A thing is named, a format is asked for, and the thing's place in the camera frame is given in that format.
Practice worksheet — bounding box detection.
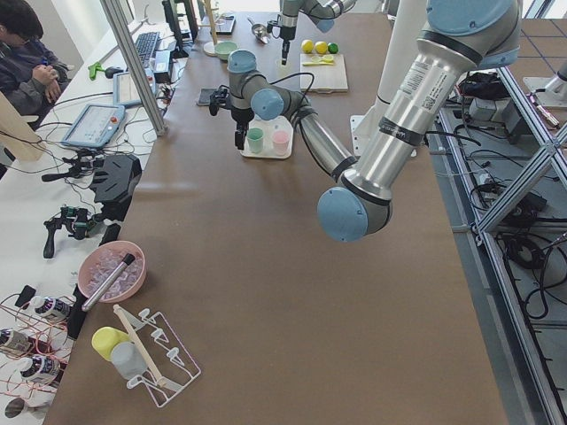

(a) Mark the cream yellow cup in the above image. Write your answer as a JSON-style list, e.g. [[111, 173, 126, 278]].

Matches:
[[276, 59, 293, 81]]

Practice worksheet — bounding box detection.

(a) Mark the metal scoop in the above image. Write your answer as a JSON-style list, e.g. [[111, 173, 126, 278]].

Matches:
[[247, 17, 270, 44]]

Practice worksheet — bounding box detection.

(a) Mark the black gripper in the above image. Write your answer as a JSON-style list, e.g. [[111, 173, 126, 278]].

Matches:
[[280, 15, 297, 66], [231, 106, 255, 150]]

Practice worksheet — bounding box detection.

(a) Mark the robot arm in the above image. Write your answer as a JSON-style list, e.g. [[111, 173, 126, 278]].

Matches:
[[268, 0, 357, 66], [226, 1, 522, 242]]

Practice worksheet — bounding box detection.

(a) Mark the wooden cup stand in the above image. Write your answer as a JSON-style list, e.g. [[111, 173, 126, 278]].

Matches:
[[200, 0, 219, 57]]

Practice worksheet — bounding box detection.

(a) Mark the green cup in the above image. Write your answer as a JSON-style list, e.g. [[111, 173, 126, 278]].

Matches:
[[246, 127, 264, 154]]

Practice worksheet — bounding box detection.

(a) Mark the pink cup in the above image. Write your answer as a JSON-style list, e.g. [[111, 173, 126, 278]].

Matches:
[[272, 130, 291, 156]]

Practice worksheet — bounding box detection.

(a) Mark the seated person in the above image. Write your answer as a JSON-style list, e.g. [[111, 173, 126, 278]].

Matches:
[[1, 0, 70, 128]]

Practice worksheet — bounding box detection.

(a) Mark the pink bowl with ice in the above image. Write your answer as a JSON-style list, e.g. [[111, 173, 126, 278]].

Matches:
[[78, 241, 147, 304]]

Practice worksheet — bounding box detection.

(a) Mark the cream rabbit tray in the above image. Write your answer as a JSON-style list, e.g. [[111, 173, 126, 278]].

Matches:
[[240, 116, 293, 159]]

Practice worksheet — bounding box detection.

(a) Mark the green bowl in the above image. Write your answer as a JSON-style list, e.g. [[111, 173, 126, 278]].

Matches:
[[214, 41, 238, 61]]

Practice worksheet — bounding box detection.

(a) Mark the metal muddler tube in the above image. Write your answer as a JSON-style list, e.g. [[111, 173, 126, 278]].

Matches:
[[82, 253, 136, 312]]

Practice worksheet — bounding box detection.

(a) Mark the aluminium frame post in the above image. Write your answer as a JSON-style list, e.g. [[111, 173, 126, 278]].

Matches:
[[100, 0, 167, 136]]

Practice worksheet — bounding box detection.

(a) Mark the grey cup on rack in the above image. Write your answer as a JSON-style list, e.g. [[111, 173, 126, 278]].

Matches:
[[111, 342, 148, 380]]

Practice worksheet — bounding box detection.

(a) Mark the yellow plastic knife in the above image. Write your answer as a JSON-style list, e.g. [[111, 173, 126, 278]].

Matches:
[[301, 61, 335, 66]]

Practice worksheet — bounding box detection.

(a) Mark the white wire cup rack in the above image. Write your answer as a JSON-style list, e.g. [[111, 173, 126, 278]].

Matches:
[[113, 305, 202, 408]]

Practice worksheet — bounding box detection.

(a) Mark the blue teach pendant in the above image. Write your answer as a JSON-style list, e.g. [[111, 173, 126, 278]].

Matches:
[[113, 72, 142, 107], [61, 104, 126, 149]]

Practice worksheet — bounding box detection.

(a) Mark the whole lemon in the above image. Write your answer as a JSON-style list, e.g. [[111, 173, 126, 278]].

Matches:
[[301, 39, 314, 54], [315, 41, 328, 54]]

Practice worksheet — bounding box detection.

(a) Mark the black keyboard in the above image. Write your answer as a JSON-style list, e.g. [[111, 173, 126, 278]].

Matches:
[[135, 32, 160, 68]]

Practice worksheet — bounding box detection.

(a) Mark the grey folded cloth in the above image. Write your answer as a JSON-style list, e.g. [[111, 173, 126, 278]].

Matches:
[[196, 89, 222, 106]]

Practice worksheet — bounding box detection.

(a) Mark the yellow cup on rack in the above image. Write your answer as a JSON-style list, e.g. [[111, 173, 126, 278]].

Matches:
[[91, 327, 130, 361]]

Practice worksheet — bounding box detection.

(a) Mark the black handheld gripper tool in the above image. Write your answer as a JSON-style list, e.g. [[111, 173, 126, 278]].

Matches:
[[43, 205, 103, 259]]

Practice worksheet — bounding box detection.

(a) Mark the blue teach pendant near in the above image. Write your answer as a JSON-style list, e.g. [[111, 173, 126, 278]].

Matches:
[[61, 104, 126, 149]]

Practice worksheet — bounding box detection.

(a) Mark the white pillar base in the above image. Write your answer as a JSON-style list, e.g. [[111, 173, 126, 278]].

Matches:
[[350, 0, 426, 157]]

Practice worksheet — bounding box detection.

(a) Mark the wooden cutting board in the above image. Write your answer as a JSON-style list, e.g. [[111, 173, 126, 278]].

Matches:
[[299, 53, 348, 93]]

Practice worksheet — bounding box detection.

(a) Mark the black device stand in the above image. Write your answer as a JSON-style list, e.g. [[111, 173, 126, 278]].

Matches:
[[89, 154, 142, 221]]

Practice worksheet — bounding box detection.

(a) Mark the blue teach pendant far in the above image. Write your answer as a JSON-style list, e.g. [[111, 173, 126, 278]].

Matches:
[[113, 72, 142, 107]]

